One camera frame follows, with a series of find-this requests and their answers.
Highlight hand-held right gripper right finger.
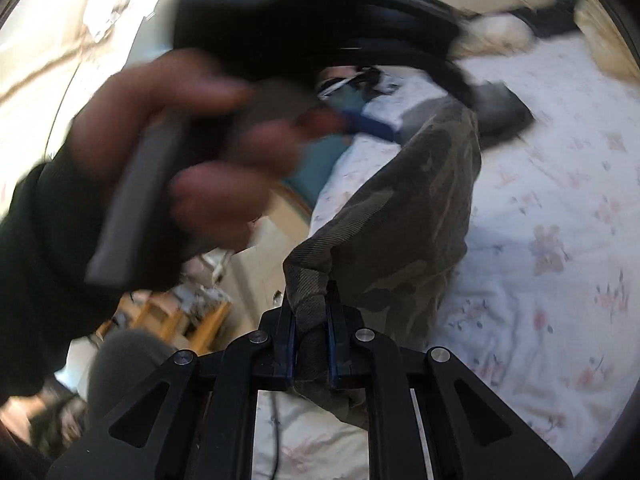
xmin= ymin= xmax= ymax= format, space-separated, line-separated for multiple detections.
xmin=324 ymin=280 xmax=574 ymax=480

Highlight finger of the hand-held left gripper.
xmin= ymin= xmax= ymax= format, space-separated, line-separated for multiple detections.
xmin=344 ymin=109 xmax=402 ymax=144

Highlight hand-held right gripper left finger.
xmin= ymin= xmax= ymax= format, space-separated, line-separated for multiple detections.
xmin=47 ymin=287 xmax=299 ymax=480

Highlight camouflage pants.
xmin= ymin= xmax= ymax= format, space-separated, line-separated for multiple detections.
xmin=281 ymin=101 xmax=484 ymax=430

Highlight person's left forearm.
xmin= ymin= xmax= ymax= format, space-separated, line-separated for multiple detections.
xmin=0 ymin=154 xmax=183 ymax=403

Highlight folded grey pants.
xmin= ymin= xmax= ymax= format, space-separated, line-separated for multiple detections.
xmin=400 ymin=81 xmax=537 ymax=142

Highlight person's left hand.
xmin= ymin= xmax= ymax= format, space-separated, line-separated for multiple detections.
xmin=66 ymin=49 xmax=347 ymax=255

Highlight wooden stool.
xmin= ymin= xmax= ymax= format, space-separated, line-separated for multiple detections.
xmin=96 ymin=284 xmax=232 ymax=357

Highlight white patterned pillow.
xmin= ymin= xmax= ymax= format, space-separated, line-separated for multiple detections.
xmin=459 ymin=11 xmax=537 ymax=57

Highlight person's grey trouser leg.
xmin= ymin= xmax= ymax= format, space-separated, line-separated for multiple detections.
xmin=86 ymin=329 xmax=173 ymax=428

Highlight dark clothing heap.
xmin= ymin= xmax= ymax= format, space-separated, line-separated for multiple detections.
xmin=517 ymin=2 xmax=582 ymax=42

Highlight cream cartoon print duvet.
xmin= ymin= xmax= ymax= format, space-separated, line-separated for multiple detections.
xmin=574 ymin=0 xmax=633 ymax=73

